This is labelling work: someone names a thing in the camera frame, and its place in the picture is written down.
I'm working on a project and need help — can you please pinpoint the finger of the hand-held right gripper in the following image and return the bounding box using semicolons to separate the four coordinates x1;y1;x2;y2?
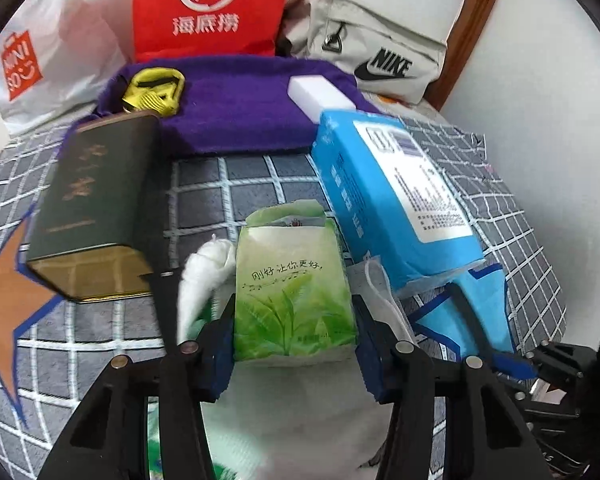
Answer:
446;284;491;361

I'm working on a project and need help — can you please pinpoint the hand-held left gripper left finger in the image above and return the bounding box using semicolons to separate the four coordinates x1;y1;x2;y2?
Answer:
37;292;238;480

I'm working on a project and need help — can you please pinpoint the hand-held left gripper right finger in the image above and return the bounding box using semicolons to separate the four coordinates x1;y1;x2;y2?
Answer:
352;295;556;480

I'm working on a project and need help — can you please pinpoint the green tissue pack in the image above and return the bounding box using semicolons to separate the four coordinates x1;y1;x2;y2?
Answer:
232;199;358;363

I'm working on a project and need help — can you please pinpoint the blue tissue pack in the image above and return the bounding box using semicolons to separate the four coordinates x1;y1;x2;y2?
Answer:
311;109;486;293

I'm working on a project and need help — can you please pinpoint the grey checked bed sheet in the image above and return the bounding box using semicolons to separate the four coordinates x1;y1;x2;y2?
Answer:
0;105;568;480

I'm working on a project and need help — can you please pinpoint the dark green tin box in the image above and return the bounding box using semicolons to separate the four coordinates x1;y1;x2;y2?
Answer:
26;112;168;306

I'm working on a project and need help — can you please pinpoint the purple towel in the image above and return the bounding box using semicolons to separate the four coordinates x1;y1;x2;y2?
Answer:
96;56;381;157

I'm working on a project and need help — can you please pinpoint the white sponge block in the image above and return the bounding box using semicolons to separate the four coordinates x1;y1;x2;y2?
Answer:
287;75;356;123

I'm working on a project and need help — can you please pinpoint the grey fabric bag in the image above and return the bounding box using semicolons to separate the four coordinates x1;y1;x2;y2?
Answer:
282;0;448;106

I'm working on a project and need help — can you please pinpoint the wooden headboard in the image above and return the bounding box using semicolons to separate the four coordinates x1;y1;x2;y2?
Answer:
420;0;511;111

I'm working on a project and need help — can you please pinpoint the red paper bag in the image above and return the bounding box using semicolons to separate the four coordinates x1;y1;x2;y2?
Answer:
132;0;291;63

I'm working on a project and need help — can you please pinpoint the white plastic shopping bag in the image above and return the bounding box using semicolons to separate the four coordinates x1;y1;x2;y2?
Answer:
0;0;138;136

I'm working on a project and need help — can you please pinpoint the white sachet with string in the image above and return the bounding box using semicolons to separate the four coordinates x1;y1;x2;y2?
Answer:
364;257;413;341

